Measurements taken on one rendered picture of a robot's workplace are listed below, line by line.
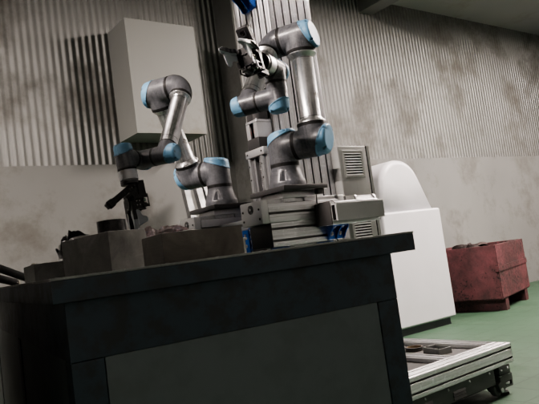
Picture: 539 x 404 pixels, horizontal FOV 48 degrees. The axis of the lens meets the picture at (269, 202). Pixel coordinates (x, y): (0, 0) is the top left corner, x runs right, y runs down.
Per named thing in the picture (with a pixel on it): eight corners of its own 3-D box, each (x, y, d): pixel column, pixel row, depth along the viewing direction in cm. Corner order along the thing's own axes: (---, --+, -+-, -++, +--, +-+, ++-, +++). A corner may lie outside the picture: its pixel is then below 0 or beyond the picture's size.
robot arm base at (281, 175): (290, 191, 251) (287, 167, 252) (314, 184, 240) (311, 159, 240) (261, 192, 242) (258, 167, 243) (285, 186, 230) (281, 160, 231)
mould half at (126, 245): (196, 261, 214) (192, 230, 215) (247, 254, 197) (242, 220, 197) (65, 278, 178) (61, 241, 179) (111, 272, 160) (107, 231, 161)
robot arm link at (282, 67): (293, 82, 218) (289, 59, 218) (279, 76, 208) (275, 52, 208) (273, 87, 221) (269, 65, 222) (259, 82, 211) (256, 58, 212)
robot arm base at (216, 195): (227, 207, 291) (224, 187, 291) (244, 203, 279) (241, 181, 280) (200, 209, 282) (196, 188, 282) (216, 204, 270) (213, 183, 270)
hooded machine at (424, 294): (400, 321, 565) (378, 171, 577) (460, 321, 513) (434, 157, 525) (345, 336, 522) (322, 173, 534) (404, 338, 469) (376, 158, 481)
